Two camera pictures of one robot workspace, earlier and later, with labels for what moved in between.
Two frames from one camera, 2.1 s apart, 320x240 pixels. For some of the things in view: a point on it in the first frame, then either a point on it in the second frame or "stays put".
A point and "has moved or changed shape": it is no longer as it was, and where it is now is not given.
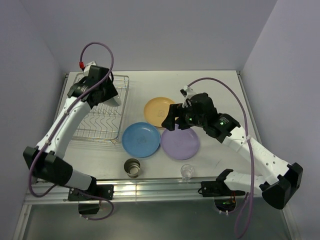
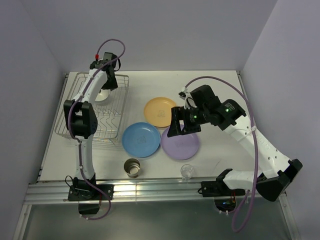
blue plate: x=141 y=140 stays put
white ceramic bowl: x=115 y=101 has moved or changed shape
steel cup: x=132 y=167 stays put
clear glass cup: x=187 y=171 stays put
